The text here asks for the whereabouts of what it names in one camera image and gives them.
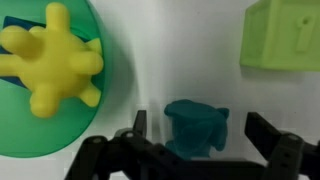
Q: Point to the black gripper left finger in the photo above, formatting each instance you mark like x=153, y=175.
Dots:
x=140, y=123

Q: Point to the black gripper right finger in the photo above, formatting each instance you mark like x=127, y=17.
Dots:
x=266, y=133

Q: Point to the teal green bear toy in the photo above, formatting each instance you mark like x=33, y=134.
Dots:
x=196, y=130

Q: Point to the yellow spiky toy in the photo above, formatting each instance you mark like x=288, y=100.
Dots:
x=53, y=66

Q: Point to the lime green cube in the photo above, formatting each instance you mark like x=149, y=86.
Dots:
x=276, y=36

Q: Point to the green round plate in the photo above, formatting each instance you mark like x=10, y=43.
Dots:
x=20, y=133

